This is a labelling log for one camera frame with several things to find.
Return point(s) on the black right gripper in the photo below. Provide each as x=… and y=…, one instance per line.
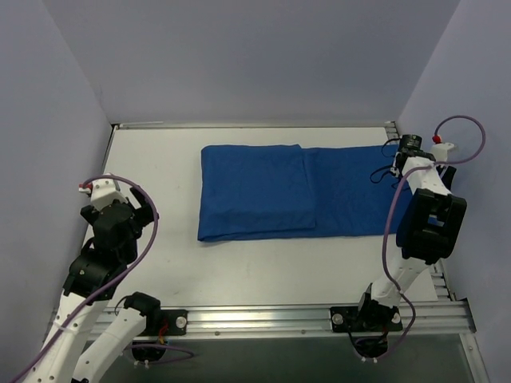
x=448, y=175

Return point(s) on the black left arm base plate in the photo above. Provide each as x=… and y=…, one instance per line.
x=166, y=322

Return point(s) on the aluminium front rail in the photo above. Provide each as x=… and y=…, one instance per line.
x=214, y=323

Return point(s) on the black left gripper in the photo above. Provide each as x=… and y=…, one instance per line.
x=140, y=205

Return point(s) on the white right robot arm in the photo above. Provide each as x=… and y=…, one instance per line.
x=427, y=231

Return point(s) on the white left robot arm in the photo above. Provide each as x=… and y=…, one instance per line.
x=93, y=278

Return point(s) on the blue surgical wrap cloth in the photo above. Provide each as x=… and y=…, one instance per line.
x=285, y=192

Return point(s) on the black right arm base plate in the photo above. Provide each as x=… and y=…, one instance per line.
x=346, y=319

